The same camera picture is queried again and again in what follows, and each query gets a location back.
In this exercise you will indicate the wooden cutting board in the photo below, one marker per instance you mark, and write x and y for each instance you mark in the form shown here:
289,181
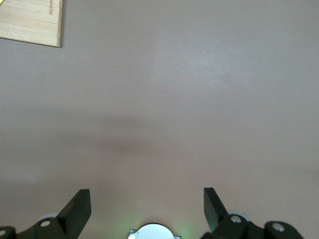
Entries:
30,22

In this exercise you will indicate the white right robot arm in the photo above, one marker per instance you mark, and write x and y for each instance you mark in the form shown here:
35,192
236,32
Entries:
154,232

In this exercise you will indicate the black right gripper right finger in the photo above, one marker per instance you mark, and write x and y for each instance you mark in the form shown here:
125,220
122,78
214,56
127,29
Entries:
214,214

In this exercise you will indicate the brown table mat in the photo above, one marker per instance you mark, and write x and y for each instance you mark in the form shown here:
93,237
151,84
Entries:
159,99

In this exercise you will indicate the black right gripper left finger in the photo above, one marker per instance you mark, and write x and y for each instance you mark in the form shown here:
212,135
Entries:
74,214

